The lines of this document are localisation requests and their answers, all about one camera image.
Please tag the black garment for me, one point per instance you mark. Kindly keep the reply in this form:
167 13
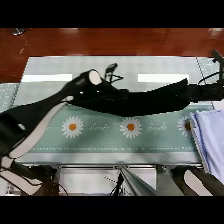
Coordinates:
146 101

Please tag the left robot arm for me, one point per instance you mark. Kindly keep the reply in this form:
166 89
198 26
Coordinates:
36 111

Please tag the light blue garment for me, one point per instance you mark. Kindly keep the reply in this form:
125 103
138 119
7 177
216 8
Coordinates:
210 136

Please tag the silver frame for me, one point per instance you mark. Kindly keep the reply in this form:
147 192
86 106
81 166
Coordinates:
140 186

